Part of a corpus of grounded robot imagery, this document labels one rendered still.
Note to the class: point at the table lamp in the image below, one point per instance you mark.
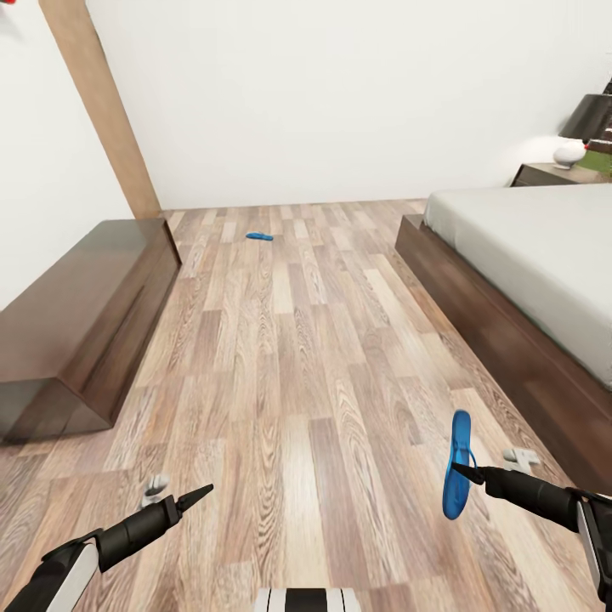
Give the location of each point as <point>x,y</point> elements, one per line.
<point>588,121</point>

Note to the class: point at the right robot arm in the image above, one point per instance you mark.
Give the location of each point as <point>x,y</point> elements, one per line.
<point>576,509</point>

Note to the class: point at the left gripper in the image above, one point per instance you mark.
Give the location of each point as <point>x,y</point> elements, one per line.
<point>152,522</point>

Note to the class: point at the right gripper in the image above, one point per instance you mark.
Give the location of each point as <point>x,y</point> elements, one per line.
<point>516,487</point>

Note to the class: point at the robot trunk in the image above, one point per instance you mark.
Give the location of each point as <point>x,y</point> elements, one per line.
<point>305,600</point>

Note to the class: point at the bench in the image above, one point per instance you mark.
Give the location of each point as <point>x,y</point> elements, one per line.
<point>72,342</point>

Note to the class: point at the sliding door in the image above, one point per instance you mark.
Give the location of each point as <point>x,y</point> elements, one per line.
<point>78,42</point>

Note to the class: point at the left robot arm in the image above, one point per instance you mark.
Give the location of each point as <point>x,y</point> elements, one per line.
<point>58,583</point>

